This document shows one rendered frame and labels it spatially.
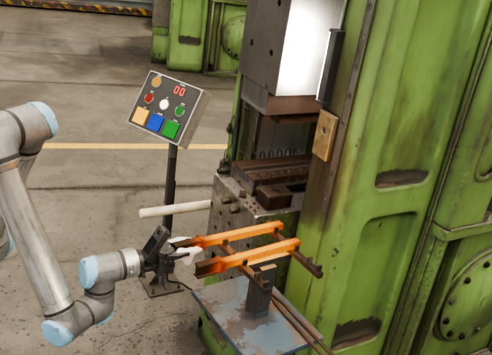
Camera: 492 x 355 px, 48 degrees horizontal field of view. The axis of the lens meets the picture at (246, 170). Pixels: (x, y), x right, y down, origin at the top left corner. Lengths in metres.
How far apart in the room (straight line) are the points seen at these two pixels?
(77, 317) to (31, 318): 1.35
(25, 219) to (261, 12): 1.12
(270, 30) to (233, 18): 4.83
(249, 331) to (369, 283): 0.69
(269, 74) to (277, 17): 0.21
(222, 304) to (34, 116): 0.90
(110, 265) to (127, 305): 1.39
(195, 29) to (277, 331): 5.43
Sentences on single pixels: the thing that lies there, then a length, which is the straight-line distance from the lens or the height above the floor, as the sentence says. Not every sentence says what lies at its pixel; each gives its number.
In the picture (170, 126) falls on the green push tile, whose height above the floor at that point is 1.02.
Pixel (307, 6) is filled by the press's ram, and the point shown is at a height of 1.69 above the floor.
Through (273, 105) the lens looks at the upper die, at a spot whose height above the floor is 1.31.
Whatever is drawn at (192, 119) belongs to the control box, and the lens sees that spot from 2.53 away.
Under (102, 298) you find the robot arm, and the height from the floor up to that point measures 0.88.
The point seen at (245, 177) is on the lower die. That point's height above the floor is 0.97.
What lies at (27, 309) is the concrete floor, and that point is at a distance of 3.07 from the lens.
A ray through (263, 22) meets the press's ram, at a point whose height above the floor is 1.60.
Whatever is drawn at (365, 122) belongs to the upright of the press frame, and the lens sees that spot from 1.86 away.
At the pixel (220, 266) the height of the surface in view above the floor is 0.97.
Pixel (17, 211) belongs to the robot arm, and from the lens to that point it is 1.59.
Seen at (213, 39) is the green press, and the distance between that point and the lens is 6.92.
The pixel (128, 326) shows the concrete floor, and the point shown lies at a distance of 2.94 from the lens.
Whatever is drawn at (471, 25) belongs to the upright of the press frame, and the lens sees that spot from 2.07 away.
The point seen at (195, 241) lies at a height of 0.98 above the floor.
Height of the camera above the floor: 1.98
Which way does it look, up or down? 26 degrees down
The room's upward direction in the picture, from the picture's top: 9 degrees clockwise
